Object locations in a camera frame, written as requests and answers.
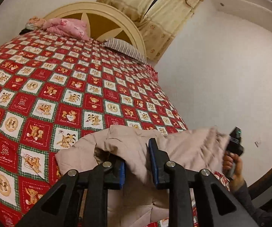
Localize beige quilted puffer jacket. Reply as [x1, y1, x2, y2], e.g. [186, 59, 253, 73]
[55, 125, 229, 226]

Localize dark sleeve right forearm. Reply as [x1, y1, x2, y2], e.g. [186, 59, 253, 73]
[229, 179, 272, 226]

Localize right hand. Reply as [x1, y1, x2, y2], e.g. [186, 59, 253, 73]
[222, 152, 245, 192]

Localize red patchwork bedspread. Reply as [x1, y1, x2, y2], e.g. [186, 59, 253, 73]
[0, 30, 187, 226]

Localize right window curtain panel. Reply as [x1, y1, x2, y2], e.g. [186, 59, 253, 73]
[139, 0, 203, 63]

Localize striped pillow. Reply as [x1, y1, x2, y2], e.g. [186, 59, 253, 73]
[104, 38, 147, 64]

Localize pink folded blanket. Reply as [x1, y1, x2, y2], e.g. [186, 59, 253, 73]
[25, 16, 90, 41]

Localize cream wooden headboard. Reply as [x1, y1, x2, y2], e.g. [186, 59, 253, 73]
[45, 2, 146, 56]

